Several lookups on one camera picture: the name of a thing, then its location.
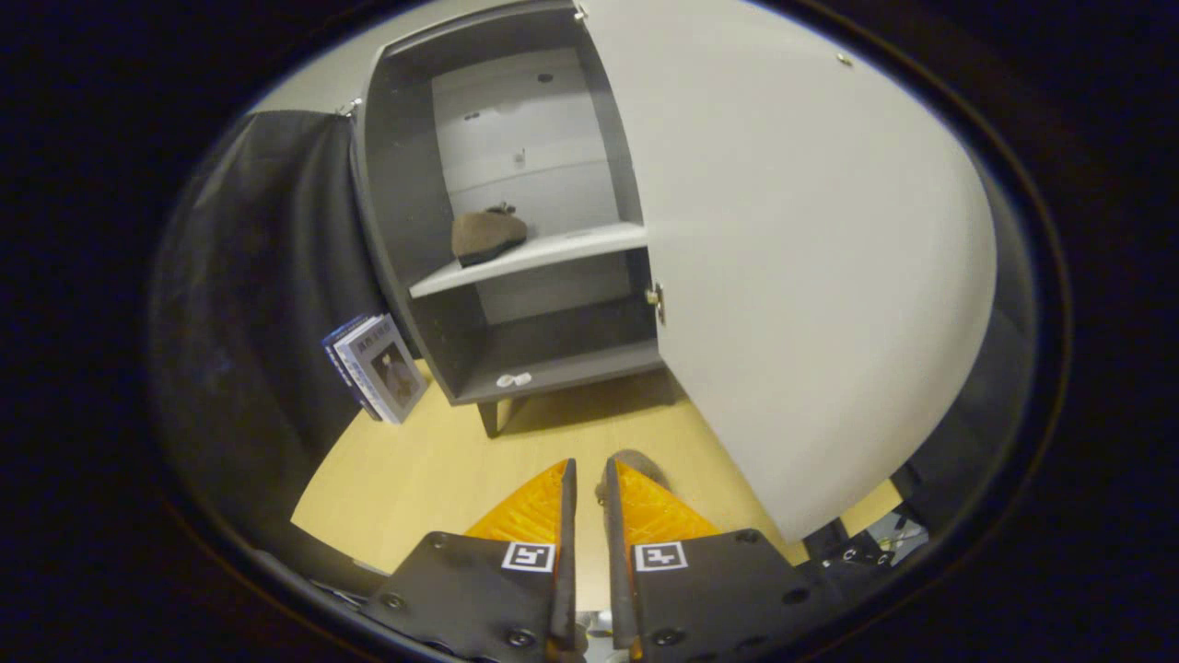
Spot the blue spine book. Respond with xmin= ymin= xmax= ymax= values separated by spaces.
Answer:
xmin=321 ymin=315 xmax=384 ymax=423

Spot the white shelf board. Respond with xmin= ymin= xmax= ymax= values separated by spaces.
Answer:
xmin=409 ymin=222 xmax=649 ymax=299

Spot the black backdrop cloth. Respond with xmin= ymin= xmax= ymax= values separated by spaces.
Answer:
xmin=150 ymin=109 xmax=434 ymax=576

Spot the brown suede shoe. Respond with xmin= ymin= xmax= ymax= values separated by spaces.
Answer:
xmin=603 ymin=449 xmax=673 ymax=489
xmin=450 ymin=204 xmax=530 ymax=269

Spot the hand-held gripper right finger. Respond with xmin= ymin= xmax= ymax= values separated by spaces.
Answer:
xmin=596 ymin=458 xmax=832 ymax=663

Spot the white shoe cabinet door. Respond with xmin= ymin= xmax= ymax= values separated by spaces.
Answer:
xmin=573 ymin=0 xmax=998 ymax=544

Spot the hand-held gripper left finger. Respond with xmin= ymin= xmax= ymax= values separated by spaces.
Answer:
xmin=359 ymin=458 xmax=579 ymax=663

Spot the grey shoe cabinet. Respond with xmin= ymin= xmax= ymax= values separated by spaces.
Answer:
xmin=353 ymin=0 xmax=666 ymax=439

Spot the white cover book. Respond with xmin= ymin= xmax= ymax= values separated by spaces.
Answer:
xmin=333 ymin=315 xmax=430 ymax=425

